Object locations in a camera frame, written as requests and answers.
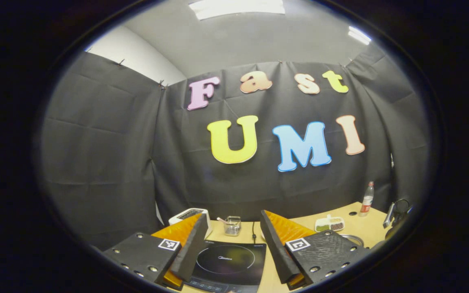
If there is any small ceiling light panel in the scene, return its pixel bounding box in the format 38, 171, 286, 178
348, 26, 372, 45

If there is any white toaster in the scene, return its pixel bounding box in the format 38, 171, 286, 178
169, 208, 213, 238

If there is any metal wire basket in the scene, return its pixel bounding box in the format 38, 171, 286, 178
224, 216, 242, 237

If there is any large ceiling light panel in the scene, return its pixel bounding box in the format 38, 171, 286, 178
188, 0, 286, 21

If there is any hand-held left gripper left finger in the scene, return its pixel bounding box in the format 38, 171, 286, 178
102, 213, 210, 290

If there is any stainless steel pot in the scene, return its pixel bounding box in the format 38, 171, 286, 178
338, 233, 365, 248

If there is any black induction cooktop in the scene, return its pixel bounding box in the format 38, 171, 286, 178
186, 239, 267, 293

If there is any black backdrop cloth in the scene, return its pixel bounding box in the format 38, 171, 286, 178
39, 43, 430, 251

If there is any white divided plate with beans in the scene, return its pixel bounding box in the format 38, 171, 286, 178
314, 214, 345, 233

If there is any clear plastic water bottle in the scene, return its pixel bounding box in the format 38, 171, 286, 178
359, 181, 375, 217

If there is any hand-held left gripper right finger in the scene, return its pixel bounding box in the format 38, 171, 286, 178
260, 210, 371, 290

